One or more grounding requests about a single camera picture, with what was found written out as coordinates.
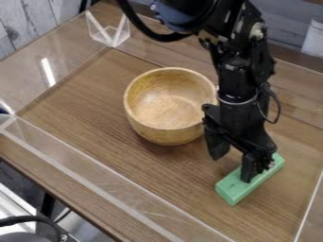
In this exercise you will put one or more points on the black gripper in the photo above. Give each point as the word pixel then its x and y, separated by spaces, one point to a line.
pixel 238 126

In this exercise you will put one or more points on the green rectangular block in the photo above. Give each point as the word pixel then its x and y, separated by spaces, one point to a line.
pixel 234 190

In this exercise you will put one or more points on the brown wooden bowl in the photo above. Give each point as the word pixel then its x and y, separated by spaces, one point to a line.
pixel 164 102

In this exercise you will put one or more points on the clear acrylic front barrier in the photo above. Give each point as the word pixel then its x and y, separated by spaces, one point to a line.
pixel 127 211

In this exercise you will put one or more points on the black table leg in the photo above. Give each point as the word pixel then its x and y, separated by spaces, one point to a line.
pixel 47 206

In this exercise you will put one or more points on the clear acrylic corner bracket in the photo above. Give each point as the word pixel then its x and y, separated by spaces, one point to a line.
pixel 109 35

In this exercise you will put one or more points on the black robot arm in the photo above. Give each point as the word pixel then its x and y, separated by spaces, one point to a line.
pixel 232 31

